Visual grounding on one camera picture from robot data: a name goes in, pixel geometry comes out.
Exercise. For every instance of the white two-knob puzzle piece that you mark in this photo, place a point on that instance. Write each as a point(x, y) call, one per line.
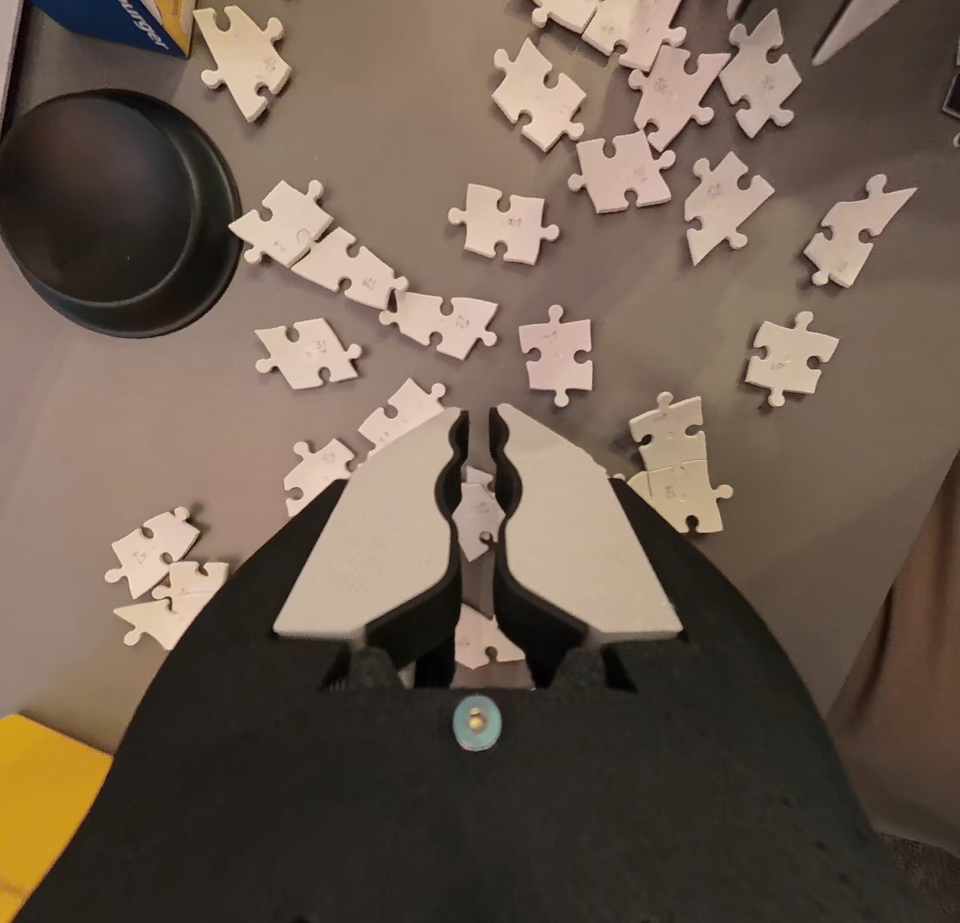
point(556, 353)

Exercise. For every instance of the person's beige trousers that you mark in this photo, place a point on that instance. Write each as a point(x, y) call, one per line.
point(907, 638)

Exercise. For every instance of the yellow box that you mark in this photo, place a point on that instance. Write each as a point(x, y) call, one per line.
point(45, 810)

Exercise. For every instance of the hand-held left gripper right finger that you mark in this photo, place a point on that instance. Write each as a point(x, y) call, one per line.
point(585, 555)

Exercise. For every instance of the black round stand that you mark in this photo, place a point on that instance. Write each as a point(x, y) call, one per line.
point(97, 210)

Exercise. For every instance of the white puzzle pieces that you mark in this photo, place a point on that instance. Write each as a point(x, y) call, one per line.
point(510, 225)

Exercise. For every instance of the blue puzzle box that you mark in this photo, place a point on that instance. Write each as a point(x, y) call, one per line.
point(97, 8)

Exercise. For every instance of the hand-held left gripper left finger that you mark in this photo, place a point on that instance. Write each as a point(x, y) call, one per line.
point(375, 555)

